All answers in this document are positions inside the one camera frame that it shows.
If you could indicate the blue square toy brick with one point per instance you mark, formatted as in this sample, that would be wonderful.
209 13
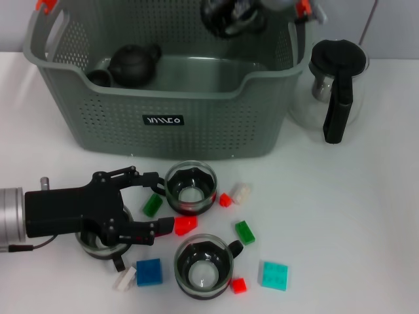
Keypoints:
149 273

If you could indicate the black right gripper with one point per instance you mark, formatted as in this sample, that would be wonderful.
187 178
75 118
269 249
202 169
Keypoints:
255 16

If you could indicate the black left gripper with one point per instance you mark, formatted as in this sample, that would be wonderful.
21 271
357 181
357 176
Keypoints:
65 209

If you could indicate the white toy brick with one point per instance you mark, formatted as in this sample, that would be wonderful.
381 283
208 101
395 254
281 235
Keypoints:
241 193
125 278

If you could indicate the small black clay teacup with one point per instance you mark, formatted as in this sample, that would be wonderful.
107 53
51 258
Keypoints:
98 78

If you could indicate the small red toy brick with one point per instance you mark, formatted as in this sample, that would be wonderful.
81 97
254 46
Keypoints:
239 286
225 199

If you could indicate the glass teacup with black holder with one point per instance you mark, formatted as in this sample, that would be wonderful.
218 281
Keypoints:
203 183
196 248
216 19
95 252

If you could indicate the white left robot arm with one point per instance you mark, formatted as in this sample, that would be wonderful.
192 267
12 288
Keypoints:
11 219

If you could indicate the green toy brick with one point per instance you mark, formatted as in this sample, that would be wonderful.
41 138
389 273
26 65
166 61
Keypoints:
245 233
152 205

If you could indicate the glass pitcher with black lid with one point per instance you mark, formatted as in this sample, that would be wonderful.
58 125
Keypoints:
337 59

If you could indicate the black clay teapot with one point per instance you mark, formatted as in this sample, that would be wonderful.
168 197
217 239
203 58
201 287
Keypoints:
131 65

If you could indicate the orange sloped toy brick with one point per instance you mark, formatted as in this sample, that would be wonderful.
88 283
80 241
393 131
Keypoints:
185 226

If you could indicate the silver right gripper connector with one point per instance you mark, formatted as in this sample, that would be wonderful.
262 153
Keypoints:
320 16

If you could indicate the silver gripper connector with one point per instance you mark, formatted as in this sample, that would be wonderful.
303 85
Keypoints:
320 16
44 183

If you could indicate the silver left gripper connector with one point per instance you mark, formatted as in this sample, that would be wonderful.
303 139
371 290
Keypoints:
44 183

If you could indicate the grey perforated storage basket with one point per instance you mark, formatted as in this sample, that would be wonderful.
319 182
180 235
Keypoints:
196 131

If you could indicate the teal square toy brick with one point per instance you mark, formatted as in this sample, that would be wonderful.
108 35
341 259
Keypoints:
274 275

